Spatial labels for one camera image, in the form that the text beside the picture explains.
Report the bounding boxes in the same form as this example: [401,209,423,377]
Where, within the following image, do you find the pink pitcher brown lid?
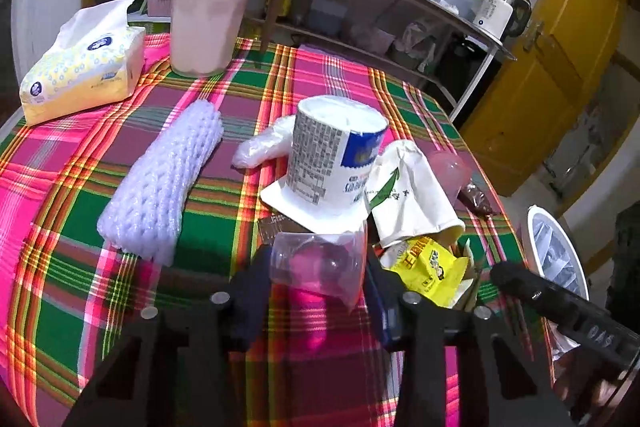
[170,0,287,78]

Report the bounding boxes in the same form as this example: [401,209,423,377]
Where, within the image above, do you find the plaid tablecloth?
[0,32,557,427]

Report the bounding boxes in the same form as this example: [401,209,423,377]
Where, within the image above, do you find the white plastic bags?
[400,22,437,74]

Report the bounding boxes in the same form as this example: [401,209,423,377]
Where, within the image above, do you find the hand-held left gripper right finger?
[362,252,576,427]

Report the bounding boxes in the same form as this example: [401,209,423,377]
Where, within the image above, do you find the white paper cup blue label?
[259,96,390,236]

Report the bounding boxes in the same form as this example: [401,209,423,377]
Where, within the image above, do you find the white trash bin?
[520,204,592,310]

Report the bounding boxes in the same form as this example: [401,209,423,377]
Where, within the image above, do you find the bluish bin liner bag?
[529,213,584,294]

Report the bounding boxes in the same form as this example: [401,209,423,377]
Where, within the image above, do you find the translucent jerrycan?
[306,0,352,36]

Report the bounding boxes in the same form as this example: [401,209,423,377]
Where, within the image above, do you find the white electric kettle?
[472,0,531,40]

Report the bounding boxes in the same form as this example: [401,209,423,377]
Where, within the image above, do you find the pinkish clear plastic cup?
[427,152,474,204]

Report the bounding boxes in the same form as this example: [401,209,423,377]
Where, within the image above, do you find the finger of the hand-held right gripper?
[490,261,567,324]

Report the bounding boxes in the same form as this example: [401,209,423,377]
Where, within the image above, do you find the crushed paper cup green print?
[367,139,466,254]

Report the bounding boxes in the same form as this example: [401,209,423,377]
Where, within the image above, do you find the yellow tissue pack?
[19,0,147,128]

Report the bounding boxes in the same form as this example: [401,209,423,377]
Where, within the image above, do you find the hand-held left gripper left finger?
[60,249,277,427]

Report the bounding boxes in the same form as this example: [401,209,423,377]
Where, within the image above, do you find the yellow snack packet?
[382,237,471,309]

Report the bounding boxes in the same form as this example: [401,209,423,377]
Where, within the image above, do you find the white foam net sleeve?
[96,101,225,267]

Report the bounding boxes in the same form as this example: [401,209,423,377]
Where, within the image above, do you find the yellow door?
[459,0,632,198]

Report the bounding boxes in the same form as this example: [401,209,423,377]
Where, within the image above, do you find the clear plastic bag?
[231,114,301,169]

